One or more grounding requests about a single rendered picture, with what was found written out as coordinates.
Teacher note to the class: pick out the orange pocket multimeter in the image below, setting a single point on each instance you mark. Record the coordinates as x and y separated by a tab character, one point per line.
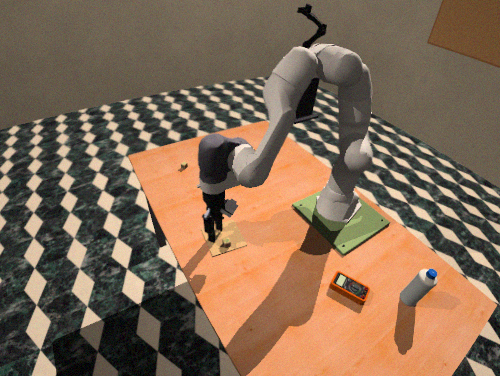
349	287

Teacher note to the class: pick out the tan flat mat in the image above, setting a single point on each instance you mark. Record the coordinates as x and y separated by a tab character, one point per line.
231	231

